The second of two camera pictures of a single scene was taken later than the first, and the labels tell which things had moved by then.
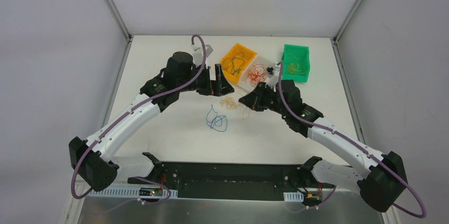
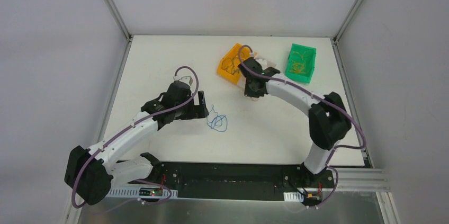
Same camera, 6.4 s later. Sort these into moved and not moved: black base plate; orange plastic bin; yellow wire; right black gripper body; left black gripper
Moved: left black gripper; right black gripper body; yellow wire
Not moved: black base plate; orange plastic bin
